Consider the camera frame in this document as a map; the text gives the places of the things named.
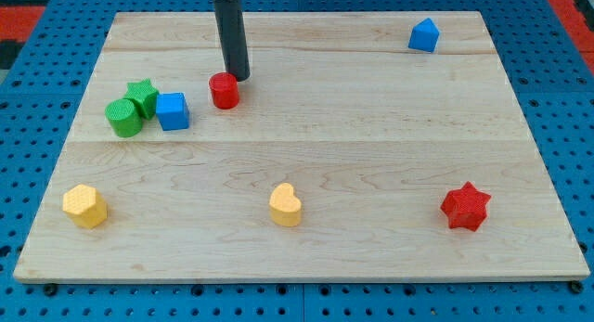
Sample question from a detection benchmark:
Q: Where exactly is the green star block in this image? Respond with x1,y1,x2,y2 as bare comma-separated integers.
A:
124,79,160,120

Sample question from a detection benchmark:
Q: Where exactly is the yellow hexagon block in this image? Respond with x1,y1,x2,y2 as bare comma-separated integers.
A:
62,184,108,229

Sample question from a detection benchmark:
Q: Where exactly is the blue cube block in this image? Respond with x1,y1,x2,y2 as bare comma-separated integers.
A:
156,93,189,131

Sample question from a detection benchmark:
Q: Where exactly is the green cylinder block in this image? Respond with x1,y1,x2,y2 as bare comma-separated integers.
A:
104,98,143,137

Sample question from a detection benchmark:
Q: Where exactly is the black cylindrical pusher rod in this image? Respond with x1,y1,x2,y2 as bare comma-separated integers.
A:
213,0,251,82

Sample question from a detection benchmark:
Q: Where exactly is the red cylinder block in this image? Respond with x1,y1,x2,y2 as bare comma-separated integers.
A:
208,72,239,109

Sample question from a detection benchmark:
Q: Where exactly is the light wooden board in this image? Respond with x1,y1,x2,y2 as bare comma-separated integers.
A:
14,11,590,284

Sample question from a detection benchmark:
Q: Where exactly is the yellow heart block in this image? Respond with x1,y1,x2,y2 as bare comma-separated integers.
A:
268,183,302,227

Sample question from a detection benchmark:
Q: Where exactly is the red star block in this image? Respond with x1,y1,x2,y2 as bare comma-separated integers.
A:
440,181,491,232

